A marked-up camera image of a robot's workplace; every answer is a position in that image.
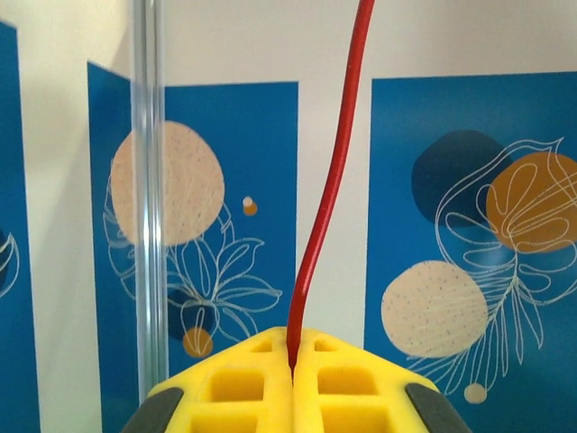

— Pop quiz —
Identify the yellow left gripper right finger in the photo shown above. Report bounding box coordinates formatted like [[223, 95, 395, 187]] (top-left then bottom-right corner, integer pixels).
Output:
[[292, 327, 472, 433]]

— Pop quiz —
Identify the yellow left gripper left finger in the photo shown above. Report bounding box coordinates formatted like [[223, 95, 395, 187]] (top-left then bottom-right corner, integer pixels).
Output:
[[121, 327, 294, 433]]

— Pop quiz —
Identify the red cable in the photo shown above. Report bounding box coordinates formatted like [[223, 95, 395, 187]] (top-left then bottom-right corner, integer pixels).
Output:
[[286, 0, 378, 378]]

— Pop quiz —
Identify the blue floral wall panel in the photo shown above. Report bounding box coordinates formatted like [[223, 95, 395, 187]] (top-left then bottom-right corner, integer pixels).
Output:
[[363, 70, 577, 433], [87, 60, 299, 433], [0, 20, 42, 433]]

